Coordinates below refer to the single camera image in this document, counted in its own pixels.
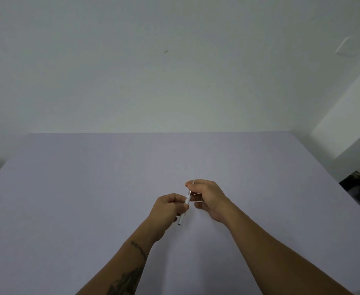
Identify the person's left forearm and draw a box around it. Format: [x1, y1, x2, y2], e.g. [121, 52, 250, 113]
[75, 222, 157, 295]

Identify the white pen body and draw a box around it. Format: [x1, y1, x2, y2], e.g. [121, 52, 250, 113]
[177, 179, 196, 227]

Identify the person's right hand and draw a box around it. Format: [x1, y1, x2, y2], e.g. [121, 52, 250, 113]
[185, 179, 241, 225]

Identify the person's left hand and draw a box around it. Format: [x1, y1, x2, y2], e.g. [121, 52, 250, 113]
[147, 193, 189, 243]

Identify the person's right forearm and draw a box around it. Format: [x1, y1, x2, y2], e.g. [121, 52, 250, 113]
[224, 207, 353, 295]

